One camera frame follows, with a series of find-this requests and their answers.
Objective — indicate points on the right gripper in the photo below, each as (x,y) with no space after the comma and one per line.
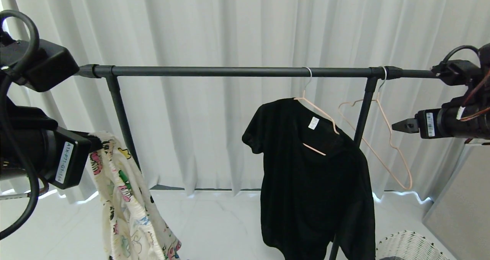
(459,122)

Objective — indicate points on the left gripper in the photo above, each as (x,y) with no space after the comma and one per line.
(53,152)

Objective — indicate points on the pink clothes hanger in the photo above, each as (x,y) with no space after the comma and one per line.
(314,149)
(409,186)

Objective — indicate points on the cream printed garment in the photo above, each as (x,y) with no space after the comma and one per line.
(126,214)

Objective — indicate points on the black garment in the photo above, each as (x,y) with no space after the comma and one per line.
(306,198)

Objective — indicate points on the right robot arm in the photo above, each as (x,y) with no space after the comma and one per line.
(485,61)

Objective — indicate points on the white laundry basket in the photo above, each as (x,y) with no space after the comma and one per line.
(409,244)

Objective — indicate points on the black clothes rack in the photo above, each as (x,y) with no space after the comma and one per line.
(229,71)

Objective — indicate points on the white curtain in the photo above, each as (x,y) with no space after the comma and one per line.
(191,130)

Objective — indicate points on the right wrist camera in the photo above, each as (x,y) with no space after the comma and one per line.
(455,72)

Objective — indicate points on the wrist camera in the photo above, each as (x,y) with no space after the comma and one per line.
(455,72)
(42,68)

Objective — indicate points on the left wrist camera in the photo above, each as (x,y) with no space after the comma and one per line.
(42,68)

